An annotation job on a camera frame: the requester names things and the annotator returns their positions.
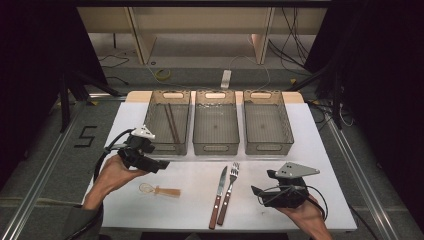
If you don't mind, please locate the person's right hand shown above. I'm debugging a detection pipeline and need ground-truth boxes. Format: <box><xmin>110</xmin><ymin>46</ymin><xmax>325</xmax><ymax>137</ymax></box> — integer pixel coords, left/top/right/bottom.
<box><xmin>277</xmin><ymin>195</ymin><xmax>330</xmax><ymax>232</ymax></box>

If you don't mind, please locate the black curtain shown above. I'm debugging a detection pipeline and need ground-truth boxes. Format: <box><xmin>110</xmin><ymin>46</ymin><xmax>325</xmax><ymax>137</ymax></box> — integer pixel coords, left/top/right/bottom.
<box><xmin>304</xmin><ymin>0</ymin><xmax>424</xmax><ymax>231</ymax></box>
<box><xmin>0</xmin><ymin>0</ymin><xmax>109</xmax><ymax>183</ymax></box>

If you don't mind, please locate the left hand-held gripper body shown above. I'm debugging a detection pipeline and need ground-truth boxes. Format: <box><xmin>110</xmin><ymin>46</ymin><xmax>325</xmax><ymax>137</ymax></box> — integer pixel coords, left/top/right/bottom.
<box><xmin>117</xmin><ymin>124</ymin><xmax>162</xmax><ymax>173</ymax></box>

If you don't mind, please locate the wooden-handled table knife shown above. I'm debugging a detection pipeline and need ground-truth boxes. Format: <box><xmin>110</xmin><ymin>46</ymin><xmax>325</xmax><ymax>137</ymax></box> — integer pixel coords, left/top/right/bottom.
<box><xmin>208</xmin><ymin>165</ymin><xmax>229</xmax><ymax>230</ymax></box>

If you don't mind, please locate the white power strip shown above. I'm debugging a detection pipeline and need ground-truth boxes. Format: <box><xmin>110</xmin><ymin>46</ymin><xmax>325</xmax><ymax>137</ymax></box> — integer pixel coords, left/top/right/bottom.
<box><xmin>220</xmin><ymin>69</ymin><xmax>232</xmax><ymax>89</ymax></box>

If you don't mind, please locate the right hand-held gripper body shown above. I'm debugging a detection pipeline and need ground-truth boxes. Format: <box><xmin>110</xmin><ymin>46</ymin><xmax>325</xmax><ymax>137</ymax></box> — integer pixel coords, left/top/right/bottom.
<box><xmin>259</xmin><ymin>161</ymin><xmax>321</xmax><ymax>210</ymax></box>

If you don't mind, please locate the person's left hand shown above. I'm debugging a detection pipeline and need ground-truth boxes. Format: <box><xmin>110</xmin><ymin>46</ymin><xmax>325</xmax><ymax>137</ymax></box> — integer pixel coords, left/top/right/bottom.
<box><xmin>95</xmin><ymin>154</ymin><xmax>149</xmax><ymax>198</ymax></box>

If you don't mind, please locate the white power cable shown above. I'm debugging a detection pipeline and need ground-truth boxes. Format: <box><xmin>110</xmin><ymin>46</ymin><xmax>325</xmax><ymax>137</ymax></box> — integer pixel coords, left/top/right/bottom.
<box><xmin>229</xmin><ymin>54</ymin><xmax>272</xmax><ymax>91</ymax></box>

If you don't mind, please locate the bundle of black cables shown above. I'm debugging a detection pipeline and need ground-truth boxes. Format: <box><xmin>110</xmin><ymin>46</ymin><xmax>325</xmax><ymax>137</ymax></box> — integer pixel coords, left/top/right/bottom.
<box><xmin>268</xmin><ymin>6</ymin><xmax>312</xmax><ymax>74</ymax></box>

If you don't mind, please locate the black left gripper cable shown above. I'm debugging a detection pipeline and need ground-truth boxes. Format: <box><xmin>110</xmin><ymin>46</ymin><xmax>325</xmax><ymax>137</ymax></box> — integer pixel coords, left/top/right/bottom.
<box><xmin>92</xmin><ymin>128</ymin><xmax>136</xmax><ymax>184</ymax></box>

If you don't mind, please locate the thin black floor cable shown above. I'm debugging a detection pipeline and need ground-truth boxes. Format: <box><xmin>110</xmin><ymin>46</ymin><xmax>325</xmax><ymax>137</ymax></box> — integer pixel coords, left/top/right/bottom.
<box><xmin>99</xmin><ymin>54</ymin><xmax>130</xmax><ymax>69</ymax></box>

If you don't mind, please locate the light wooden shelf unit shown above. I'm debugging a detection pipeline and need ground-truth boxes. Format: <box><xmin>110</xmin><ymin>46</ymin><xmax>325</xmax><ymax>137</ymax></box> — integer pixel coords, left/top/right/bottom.
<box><xmin>77</xmin><ymin>6</ymin><xmax>329</xmax><ymax>66</ymax></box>

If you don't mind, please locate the clear spoon with wooden handle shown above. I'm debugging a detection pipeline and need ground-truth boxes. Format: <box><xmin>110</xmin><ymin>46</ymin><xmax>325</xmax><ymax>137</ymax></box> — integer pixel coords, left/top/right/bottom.
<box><xmin>138</xmin><ymin>182</ymin><xmax>182</xmax><ymax>198</ymax></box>

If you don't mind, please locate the dark brown chopstick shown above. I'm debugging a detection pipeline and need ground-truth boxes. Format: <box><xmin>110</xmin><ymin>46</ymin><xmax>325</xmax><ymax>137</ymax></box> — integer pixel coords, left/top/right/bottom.
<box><xmin>168</xmin><ymin>103</ymin><xmax>182</xmax><ymax>144</ymax></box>
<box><xmin>163</xmin><ymin>104</ymin><xmax>178</xmax><ymax>144</ymax></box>

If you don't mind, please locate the yellow cable coil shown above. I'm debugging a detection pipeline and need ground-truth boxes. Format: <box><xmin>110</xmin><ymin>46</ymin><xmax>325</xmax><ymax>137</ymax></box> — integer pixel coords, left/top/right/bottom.
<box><xmin>155</xmin><ymin>68</ymin><xmax>172</xmax><ymax>81</ymax></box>

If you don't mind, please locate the grey translucent plastic basket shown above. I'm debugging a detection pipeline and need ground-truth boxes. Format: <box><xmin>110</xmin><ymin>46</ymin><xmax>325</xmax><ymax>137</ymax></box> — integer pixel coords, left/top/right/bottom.
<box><xmin>243</xmin><ymin>89</ymin><xmax>295</xmax><ymax>156</ymax></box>
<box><xmin>192</xmin><ymin>89</ymin><xmax>241</xmax><ymax>156</ymax></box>
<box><xmin>138</xmin><ymin>89</ymin><xmax>192</xmax><ymax>156</ymax></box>

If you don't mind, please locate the black metal stand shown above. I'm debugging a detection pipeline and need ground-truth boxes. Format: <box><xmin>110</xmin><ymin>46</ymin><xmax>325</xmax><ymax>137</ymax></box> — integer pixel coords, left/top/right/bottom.
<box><xmin>288</xmin><ymin>63</ymin><xmax>344</xmax><ymax>130</ymax></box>
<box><xmin>59</xmin><ymin>68</ymin><xmax>123</xmax><ymax>134</ymax></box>

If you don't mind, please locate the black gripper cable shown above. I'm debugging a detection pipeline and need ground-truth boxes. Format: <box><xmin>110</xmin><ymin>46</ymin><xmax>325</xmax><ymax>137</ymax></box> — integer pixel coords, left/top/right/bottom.
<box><xmin>92</xmin><ymin>128</ymin><xmax>136</xmax><ymax>184</ymax></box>
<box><xmin>258</xmin><ymin>184</ymin><xmax>329</xmax><ymax>221</ymax></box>

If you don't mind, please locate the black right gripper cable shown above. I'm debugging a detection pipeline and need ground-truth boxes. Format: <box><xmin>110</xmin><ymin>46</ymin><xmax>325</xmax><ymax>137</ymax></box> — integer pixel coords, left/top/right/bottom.
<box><xmin>258</xmin><ymin>184</ymin><xmax>329</xmax><ymax>221</ymax></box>

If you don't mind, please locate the aluminium floor rail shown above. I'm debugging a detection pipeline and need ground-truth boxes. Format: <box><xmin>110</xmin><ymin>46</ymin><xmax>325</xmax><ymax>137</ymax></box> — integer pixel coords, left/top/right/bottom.
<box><xmin>324</xmin><ymin>116</ymin><xmax>401</xmax><ymax>240</ymax></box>
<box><xmin>0</xmin><ymin>99</ymin><xmax>88</xmax><ymax>240</ymax></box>

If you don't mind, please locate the wooden-handled fork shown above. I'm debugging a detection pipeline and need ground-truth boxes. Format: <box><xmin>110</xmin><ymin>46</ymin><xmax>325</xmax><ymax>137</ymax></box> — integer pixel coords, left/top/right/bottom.
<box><xmin>215</xmin><ymin>162</ymin><xmax>241</xmax><ymax>226</ymax></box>

